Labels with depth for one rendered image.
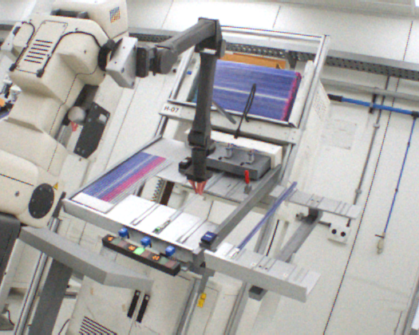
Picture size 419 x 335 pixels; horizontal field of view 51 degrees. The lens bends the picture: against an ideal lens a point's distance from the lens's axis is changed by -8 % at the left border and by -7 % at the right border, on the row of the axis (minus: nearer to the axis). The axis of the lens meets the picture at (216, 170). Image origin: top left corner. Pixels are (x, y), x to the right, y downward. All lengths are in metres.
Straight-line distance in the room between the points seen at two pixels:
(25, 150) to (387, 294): 2.72
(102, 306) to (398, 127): 2.50
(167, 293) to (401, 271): 1.90
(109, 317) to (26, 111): 1.17
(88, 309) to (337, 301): 1.88
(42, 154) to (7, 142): 0.13
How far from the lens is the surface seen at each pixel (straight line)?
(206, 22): 1.69
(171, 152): 2.32
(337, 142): 3.68
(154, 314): 2.09
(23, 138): 1.35
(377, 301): 3.45
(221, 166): 2.10
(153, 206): 1.93
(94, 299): 2.28
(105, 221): 1.89
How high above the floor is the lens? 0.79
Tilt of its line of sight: 8 degrees up
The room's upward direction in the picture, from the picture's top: 19 degrees clockwise
